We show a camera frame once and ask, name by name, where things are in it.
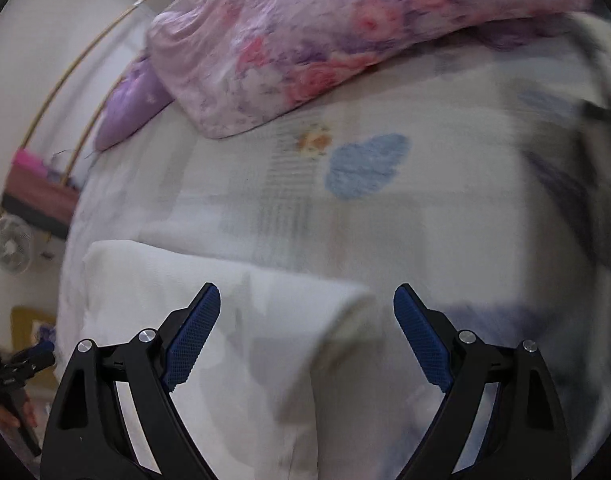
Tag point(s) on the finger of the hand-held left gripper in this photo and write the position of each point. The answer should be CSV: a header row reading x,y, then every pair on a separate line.
x,y
37,357

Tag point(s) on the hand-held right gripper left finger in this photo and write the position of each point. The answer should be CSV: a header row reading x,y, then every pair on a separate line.
x,y
193,340

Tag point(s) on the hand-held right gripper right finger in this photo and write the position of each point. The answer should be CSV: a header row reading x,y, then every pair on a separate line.
x,y
423,340

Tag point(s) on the white button-up jacket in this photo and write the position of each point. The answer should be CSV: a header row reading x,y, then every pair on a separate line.
x,y
265,360

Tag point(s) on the person's left hand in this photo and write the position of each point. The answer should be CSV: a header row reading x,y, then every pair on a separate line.
x,y
27,415

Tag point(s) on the cardboard box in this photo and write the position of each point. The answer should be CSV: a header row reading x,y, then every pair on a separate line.
x,y
27,322

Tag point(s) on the white electric fan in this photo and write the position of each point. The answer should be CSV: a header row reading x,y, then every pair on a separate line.
x,y
10,245

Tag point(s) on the bed with printed sheet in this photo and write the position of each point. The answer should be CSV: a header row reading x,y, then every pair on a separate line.
x,y
460,220

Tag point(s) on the purple floral quilt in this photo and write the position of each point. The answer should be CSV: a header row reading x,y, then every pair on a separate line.
x,y
285,35

